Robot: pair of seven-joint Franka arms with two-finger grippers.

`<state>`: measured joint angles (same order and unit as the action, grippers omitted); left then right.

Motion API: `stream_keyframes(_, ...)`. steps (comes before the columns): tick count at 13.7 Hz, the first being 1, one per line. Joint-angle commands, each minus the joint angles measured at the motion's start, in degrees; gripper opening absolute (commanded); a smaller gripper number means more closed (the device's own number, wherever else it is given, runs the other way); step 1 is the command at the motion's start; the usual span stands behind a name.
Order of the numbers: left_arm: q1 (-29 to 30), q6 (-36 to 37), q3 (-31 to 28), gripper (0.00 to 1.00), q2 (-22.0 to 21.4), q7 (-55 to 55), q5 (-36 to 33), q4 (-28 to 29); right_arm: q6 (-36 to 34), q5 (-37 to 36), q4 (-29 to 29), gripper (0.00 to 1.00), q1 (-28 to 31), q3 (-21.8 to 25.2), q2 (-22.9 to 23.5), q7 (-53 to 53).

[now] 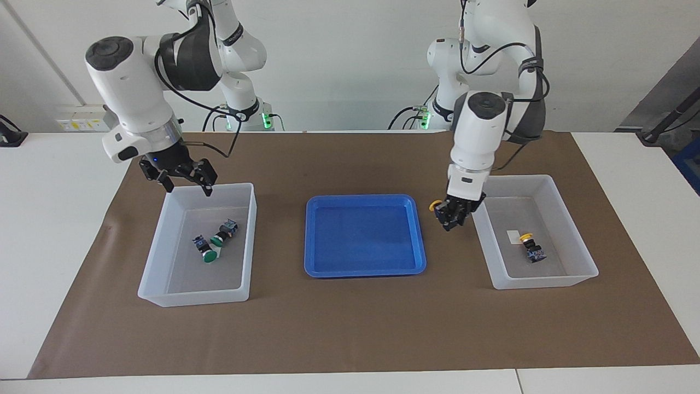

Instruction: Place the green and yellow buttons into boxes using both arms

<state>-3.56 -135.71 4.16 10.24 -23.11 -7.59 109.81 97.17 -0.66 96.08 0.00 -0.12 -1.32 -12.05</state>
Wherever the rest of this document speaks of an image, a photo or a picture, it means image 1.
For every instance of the white paper label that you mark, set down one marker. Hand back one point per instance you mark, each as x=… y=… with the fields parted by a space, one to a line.
x=219 y=253
x=512 y=237

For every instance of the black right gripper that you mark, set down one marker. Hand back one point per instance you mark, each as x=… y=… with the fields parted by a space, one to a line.
x=169 y=158

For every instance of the translucent white plastic box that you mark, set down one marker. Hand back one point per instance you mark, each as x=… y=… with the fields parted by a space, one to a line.
x=538 y=271
x=191 y=279

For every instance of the blue plastic tray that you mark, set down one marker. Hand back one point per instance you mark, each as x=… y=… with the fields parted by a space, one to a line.
x=361 y=241

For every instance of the yellow push button switch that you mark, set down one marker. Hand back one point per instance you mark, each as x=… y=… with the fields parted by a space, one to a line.
x=433 y=206
x=533 y=251

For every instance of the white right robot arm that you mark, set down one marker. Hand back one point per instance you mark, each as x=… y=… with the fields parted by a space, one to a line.
x=126 y=82

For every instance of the white wall socket box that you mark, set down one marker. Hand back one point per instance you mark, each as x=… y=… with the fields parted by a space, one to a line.
x=79 y=121

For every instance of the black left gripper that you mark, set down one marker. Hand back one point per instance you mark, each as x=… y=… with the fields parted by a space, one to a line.
x=465 y=203

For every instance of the blue plastic crate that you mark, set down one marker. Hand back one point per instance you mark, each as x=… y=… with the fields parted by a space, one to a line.
x=690 y=164

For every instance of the green push button switch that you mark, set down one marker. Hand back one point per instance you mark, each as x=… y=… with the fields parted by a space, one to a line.
x=225 y=230
x=206 y=253

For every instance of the brown paper table mat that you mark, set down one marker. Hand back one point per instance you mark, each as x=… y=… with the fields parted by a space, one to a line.
x=350 y=328

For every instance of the black device at table edge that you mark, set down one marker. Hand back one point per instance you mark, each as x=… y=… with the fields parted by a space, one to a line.
x=11 y=137

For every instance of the black stand pole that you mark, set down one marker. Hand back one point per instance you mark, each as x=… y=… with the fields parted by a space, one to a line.
x=664 y=123

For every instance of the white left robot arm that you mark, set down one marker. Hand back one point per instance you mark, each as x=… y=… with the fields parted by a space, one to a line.
x=476 y=137

